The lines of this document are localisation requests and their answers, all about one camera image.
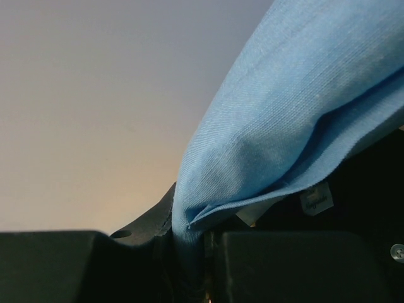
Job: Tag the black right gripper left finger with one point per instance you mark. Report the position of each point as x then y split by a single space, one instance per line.
88 265

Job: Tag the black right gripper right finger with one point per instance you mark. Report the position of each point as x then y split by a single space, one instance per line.
253 266

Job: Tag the light blue long sleeve shirt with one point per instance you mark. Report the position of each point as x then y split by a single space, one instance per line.
316 80

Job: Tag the folded black shirt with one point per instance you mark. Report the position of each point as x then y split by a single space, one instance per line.
365 198

